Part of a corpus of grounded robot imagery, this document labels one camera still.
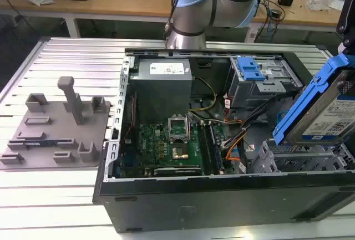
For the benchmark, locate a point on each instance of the hard disk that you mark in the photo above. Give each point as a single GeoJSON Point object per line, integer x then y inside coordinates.
{"type": "Point", "coordinates": [305, 104]}

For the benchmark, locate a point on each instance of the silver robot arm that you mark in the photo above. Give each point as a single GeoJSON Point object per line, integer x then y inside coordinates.
{"type": "Point", "coordinates": [194, 10]}

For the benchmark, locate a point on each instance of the metal disk bay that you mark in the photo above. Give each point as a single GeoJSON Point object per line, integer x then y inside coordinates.
{"type": "Point", "coordinates": [294, 159]}

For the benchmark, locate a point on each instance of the clear plastic bag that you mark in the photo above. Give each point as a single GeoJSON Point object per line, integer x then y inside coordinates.
{"type": "Point", "coordinates": [323, 3]}

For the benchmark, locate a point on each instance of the blue cage latch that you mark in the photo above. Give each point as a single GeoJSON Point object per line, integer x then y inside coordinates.
{"type": "Point", "coordinates": [251, 69]}

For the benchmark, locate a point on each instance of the metal drive cage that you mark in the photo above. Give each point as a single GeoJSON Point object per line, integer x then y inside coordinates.
{"type": "Point", "coordinates": [247, 93]}

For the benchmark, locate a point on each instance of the RAM stick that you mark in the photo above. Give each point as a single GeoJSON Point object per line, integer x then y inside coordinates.
{"type": "Point", "coordinates": [216, 148]}

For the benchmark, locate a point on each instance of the grey power supply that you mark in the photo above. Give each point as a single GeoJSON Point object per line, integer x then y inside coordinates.
{"type": "Point", "coordinates": [161, 93]}

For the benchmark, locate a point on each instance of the CPU socket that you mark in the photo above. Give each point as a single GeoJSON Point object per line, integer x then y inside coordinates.
{"type": "Point", "coordinates": [179, 152]}

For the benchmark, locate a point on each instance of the green motherboard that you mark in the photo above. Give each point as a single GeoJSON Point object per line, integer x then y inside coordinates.
{"type": "Point", "coordinates": [163, 145]}

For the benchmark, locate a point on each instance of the black PC case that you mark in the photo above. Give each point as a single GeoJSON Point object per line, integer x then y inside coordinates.
{"type": "Point", "coordinates": [222, 206]}

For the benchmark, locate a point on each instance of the black graphics card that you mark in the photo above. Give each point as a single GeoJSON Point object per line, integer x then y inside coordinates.
{"type": "Point", "coordinates": [177, 172]}

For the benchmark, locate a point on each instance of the wooden desk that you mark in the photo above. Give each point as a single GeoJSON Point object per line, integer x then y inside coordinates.
{"type": "Point", "coordinates": [111, 4]}

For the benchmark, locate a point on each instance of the grey parts rack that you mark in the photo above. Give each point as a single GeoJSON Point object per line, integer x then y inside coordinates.
{"type": "Point", "coordinates": [61, 118]}

